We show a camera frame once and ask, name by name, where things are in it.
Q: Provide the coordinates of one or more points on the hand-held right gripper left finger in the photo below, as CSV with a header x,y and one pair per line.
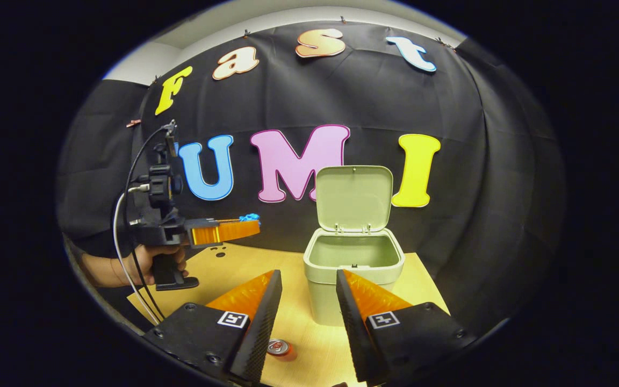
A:
x,y
261,333

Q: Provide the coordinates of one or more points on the black backdrop cloth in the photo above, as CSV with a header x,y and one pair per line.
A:
x,y
476,161

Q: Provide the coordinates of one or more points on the red pop can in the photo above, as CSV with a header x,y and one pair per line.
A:
x,y
279,348

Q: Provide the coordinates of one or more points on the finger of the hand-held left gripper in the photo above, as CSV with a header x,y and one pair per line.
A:
x,y
234,231

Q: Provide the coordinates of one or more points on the copper cloth clip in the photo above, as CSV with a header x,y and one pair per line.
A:
x,y
133,123

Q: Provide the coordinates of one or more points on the blue paper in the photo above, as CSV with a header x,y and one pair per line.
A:
x,y
249,217

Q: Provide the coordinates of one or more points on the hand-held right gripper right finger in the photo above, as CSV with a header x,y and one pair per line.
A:
x,y
355,333

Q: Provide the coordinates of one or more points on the wooden desktop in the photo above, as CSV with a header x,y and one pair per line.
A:
x,y
299,317

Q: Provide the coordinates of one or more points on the metal cloth clip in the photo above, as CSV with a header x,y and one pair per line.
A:
x,y
441,41

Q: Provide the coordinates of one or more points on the pale green desktop garbage bin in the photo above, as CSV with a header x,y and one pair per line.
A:
x,y
352,199

